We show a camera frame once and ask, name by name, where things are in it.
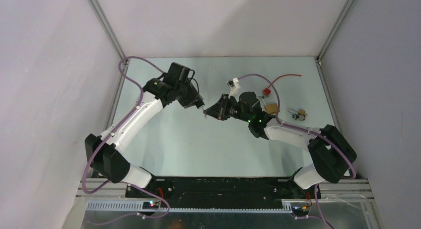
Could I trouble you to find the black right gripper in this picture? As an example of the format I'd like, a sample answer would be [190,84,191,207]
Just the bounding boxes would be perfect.
[205,93,252,123]

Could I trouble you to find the large brass padlock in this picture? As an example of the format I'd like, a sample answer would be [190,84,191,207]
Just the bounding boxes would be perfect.
[261,98,279,115]

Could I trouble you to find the black cable padlock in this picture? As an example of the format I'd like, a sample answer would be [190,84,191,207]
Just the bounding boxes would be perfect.
[191,77,205,109]

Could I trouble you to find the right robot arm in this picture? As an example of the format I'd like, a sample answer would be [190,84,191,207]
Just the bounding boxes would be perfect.
[204,92,357,198]

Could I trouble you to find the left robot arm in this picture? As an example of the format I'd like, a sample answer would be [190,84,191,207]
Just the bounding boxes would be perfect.
[85,63,204,197]

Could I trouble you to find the keys on small padlock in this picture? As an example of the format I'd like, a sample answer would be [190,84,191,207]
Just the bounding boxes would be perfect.
[292,114,306,121]

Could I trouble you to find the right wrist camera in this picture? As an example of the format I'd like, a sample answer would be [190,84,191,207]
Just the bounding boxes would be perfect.
[227,78,241,97]

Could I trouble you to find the red cable padlock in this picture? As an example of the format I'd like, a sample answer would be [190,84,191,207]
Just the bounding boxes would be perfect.
[262,74,304,97]

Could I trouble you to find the aluminium frame rail left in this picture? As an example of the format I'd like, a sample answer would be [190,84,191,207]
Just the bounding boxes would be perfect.
[87,0,126,130]

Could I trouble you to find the aluminium frame rail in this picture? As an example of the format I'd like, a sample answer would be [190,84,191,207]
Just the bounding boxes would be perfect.
[314,0,357,133]
[87,0,126,130]

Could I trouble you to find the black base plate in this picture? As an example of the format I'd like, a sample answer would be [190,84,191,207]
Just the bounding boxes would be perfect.
[146,176,321,210]

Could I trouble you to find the aluminium frame rail right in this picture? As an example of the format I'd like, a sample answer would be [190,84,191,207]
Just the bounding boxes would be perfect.
[314,0,357,133]

